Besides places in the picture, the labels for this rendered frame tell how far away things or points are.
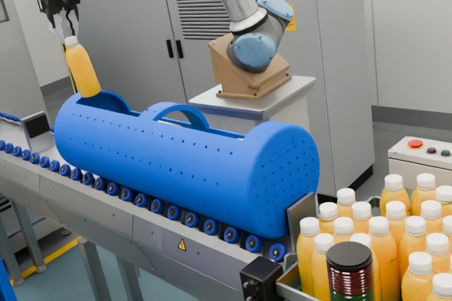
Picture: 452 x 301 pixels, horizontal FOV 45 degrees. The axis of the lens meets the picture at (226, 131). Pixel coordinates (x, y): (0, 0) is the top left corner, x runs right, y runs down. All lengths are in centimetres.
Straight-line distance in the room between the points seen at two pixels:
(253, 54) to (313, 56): 140
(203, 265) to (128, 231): 34
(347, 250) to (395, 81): 351
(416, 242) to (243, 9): 77
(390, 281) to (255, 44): 73
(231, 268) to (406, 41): 295
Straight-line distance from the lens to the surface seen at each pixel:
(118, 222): 181
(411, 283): 108
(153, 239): 167
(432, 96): 419
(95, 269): 231
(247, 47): 157
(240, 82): 178
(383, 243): 117
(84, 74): 178
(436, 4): 400
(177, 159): 140
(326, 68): 300
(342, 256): 79
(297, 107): 185
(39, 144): 239
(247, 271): 122
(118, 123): 163
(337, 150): 320
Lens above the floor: 172
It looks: 22 degrees down
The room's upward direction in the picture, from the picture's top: 10 degrees counter-clockwise
